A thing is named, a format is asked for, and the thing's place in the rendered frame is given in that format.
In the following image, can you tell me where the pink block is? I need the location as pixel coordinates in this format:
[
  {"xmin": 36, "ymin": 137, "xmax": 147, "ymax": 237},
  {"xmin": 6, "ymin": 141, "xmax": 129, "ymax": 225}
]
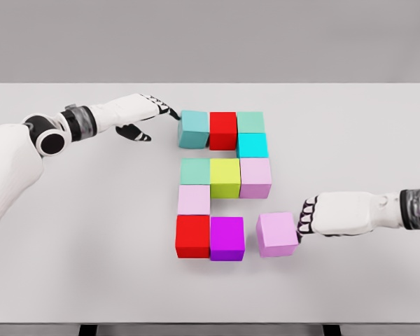
[
  {"xmin": 239, "ymin": 157, "xmax": 272, "ymax": 200},
  {"xmin": 176, "ymin": 184, "xmax": 211, "ymax": 216},
  {"xmin": 255, "ymin": 211, "xmax": 300, "ymax": 258}
]

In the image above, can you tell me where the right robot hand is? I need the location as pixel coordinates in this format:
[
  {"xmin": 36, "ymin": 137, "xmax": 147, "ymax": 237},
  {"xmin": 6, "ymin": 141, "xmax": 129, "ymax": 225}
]
[{"xmin": 295, "ymin": 190, "xmax": 372, "ymax": 246}]

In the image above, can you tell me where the mint green block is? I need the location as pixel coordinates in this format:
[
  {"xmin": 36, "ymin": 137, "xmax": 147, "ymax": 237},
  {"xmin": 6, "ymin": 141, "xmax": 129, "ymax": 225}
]
[
  {"xmin": 236, "ymin": 111, "xmax": 265, "ymax": 135},
  {"xmin": 179, "ymin": 157, "xmax": 211, "ymax": 186}
]

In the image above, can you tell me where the yellow-green block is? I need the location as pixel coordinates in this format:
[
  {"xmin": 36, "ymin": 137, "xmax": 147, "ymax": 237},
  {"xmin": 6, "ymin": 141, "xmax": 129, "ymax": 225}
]
[{"xmin": 209, "ymin": 157, "xmax": 242, "ymax": 200}]

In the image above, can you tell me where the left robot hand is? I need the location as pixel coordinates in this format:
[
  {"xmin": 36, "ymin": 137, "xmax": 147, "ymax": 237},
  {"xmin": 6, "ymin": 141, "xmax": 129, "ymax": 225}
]
[{"xmin": 108, "ymin": 92, "xmax": 181, "ymax": 142}]

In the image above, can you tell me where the red block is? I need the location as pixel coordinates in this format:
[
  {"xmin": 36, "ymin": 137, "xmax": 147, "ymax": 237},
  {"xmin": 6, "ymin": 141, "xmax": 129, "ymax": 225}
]
[
  {"xmin": 175, "ymin": 214, "xmax": 211, "ymax": 260},
  {"xmin": 209, "ymin": 111, "xmax": 239, "ymax": 151}
]

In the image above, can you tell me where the cyan block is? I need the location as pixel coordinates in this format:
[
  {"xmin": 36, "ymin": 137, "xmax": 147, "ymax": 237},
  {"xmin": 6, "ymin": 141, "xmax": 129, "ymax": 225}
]
[{"xmin": 236, "ymin": 132, "xmax": 269, "ymax": 159}]

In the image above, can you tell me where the teal block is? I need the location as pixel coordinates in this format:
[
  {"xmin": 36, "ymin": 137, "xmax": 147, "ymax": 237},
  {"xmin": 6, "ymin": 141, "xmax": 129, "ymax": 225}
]
[{"xmin": 177, "ymin": 110, "xmax": 210, "ymax": 149}]

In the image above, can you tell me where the purple block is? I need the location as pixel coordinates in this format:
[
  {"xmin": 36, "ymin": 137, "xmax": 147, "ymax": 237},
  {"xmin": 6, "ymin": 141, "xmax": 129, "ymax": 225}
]
[{"xmin": 209, "ymin": 216, "xmax": 246, "ymax": 262}]

